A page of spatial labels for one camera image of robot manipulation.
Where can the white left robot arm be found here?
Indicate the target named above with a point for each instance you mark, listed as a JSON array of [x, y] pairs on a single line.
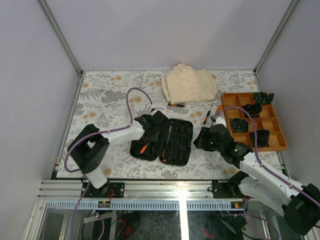
[[91, 145]]

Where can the dark green tool case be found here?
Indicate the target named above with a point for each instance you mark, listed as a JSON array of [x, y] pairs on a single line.
[[179, 148]]

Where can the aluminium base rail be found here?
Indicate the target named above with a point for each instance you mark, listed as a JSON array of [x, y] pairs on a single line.
[[138, 195]]

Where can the dark tape roll top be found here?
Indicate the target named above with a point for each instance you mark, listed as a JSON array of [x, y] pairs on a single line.
[[263, 98]]

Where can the orange utility knife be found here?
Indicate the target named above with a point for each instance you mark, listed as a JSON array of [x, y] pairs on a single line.
[[146, 144]]

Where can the floral table mat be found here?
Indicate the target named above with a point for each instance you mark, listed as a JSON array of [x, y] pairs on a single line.
[[109, 99]]

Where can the orange compartment tray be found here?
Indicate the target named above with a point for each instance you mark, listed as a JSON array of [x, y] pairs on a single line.
[[267, 120]]

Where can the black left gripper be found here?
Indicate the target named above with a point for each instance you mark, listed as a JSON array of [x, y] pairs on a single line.
[[155, 138]]

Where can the dark tape roll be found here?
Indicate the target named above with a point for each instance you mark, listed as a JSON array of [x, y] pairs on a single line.
[[239, 125], [261, 138], [263, 98], [254, 110]]

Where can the orange handled long screwdriver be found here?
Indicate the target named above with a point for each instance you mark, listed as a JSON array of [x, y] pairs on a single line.
[[219, 109]]

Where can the small precision screwdriver by bag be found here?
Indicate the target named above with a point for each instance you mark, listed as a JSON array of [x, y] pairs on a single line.
[[179, 105]]

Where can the large black orange screwdriver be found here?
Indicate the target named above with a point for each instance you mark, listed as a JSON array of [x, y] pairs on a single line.
[[166, 145]]

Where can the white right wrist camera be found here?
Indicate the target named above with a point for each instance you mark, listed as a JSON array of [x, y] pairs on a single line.
[[217, 120]]

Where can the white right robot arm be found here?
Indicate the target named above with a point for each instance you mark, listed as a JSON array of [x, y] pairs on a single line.
[[298, 204]]

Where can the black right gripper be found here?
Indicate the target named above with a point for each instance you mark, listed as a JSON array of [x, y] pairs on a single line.
[[204, 135]]

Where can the cream cloth bag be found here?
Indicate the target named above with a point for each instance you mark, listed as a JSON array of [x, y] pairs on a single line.
[[183, 84]]

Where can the dark tape roll bottom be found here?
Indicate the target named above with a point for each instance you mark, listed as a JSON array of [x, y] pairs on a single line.
[[261, 138]]

